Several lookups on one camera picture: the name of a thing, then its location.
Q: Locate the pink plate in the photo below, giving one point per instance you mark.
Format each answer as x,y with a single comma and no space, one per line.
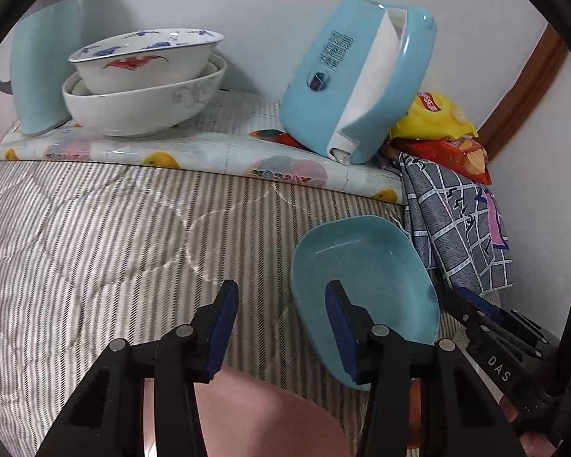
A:
266,419

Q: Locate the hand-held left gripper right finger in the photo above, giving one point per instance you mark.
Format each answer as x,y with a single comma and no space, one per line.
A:
340,338

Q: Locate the light blue kettle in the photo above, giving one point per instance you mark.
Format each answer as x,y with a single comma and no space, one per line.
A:
38,66

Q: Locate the blue electric kettle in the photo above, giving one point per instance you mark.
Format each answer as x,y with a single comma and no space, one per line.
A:
333,81

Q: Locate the yellow chip bag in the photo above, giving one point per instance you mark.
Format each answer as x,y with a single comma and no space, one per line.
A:
433,114

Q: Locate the red chip bag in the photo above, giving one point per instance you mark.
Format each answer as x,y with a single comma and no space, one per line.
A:
452,154

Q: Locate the white bowl with grey floral print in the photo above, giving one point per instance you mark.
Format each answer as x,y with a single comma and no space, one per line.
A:
133,109

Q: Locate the plain white bowl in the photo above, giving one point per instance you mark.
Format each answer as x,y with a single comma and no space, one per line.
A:
212,67

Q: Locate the striped quilt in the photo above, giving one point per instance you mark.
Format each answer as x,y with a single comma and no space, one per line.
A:
114,247

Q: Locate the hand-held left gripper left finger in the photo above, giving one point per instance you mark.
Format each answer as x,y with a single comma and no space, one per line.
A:
223,328

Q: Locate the teal bowl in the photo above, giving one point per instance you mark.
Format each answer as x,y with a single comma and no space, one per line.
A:
361,257

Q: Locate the wooden door frame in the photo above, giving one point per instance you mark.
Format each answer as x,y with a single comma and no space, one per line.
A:
523,90

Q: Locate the fruit print table mat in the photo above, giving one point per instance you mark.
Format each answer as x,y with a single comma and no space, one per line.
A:
209,150

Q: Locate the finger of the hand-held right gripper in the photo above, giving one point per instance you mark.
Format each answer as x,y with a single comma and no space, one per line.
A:
497,362
480,303

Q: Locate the blue and red patterned bowl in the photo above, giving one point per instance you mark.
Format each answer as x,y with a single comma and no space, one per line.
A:
142,69

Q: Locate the grey checked cloth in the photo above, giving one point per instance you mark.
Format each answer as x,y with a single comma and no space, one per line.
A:
452,219

